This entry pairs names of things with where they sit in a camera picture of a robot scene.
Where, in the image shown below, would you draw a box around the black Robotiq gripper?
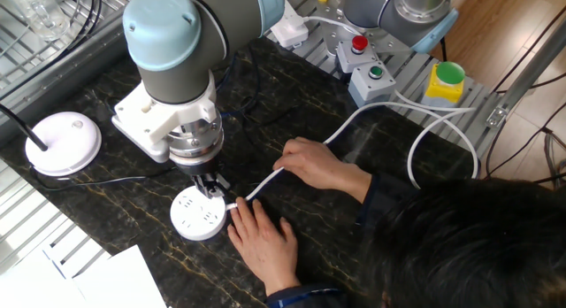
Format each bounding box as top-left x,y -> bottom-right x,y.
177,158 -> 233,199

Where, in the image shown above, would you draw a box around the round white power socket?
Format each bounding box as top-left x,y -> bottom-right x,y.
170,185 -> 229,242

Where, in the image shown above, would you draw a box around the thick white socket cable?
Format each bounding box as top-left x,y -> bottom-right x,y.
225,14 -> 481,212

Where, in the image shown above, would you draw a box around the black lamp power cord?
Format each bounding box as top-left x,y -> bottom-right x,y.
30,104 -> 306,192

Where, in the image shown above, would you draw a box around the person's right forearm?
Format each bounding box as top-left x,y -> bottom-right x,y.
356,173 -> 421,229

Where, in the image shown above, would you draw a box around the person's left forearm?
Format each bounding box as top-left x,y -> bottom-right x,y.
264,283 -> 355,308

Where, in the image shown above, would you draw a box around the white round lamp base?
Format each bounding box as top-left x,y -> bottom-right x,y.
0,103 -> 103,178

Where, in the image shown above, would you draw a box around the white power strip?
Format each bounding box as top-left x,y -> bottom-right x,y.
269,0 -> 310,50

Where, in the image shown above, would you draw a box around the person's left hand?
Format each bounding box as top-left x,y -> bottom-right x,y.
226,196 -> 302,297

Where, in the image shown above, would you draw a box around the person's right hand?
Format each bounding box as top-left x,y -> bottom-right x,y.
272,136 -> 373,204

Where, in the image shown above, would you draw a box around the black marble pattern mat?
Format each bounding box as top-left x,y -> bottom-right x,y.
0,35 -> 477,308

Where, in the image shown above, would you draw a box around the white paper sheet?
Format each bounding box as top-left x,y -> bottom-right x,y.
73,244 -> 168,308
0,250 -> 85,308

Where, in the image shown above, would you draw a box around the grey green button box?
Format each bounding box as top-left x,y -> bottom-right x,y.
348,61 -> 398,109

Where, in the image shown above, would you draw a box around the grey red button box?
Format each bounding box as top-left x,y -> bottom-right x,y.
334,35 -> 379,74

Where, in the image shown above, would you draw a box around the clear glass jug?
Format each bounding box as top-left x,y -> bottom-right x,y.
0,0 -> 72,42

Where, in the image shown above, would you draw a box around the yellow box green button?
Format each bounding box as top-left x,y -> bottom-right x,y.
419,61 -> 467,109

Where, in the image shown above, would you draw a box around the person's head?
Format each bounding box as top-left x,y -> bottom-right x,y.
353,177 -> 566,308

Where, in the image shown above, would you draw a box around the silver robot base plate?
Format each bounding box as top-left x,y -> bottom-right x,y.
309,2 -> 425,70

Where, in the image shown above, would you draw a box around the black rack cables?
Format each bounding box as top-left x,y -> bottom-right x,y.
0,0 -> 103,101

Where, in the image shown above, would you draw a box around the aluminium frame bar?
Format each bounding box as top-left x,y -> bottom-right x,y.
485,15 -> 566,128

